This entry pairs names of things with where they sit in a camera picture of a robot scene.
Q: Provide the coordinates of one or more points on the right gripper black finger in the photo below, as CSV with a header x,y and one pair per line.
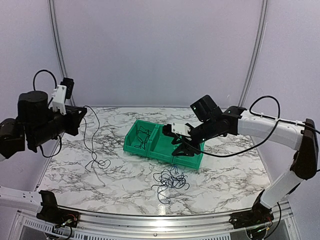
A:
x,y
186,150
176,140

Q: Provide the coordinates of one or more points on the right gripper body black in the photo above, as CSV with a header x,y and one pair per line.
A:
x,y
208,130

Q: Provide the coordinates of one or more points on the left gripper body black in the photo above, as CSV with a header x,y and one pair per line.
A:
x,y
70,128

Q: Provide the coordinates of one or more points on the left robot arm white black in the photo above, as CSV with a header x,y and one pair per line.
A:
x,y
36,123

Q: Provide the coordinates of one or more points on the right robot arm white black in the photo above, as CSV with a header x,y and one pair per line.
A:
x,y
300,136

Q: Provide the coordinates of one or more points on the green three-compartment plastic bin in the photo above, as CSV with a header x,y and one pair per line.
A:
x,y
147,140

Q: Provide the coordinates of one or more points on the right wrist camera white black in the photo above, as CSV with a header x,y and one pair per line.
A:
x,y
176,129

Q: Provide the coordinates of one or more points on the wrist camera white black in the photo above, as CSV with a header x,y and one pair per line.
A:
x,y
176,129
60,94

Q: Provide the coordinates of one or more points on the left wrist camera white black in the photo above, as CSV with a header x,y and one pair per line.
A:
x,y
60,94

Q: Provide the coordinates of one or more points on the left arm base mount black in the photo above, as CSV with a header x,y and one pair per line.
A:
x,y
59,216

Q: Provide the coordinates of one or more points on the right aluminium corner post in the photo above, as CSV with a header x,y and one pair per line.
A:
x,y
255,52

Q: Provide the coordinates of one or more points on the aluminium corner post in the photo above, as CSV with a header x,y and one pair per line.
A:
x,y
56,38
255,52

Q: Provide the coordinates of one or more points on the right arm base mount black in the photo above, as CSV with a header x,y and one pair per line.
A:
x,y
249,218

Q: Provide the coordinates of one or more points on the aluminium front frame rail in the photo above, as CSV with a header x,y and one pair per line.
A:
x,y
230,225

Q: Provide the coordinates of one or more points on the left aluminium corner post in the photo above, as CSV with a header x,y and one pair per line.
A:
x,y
56,38

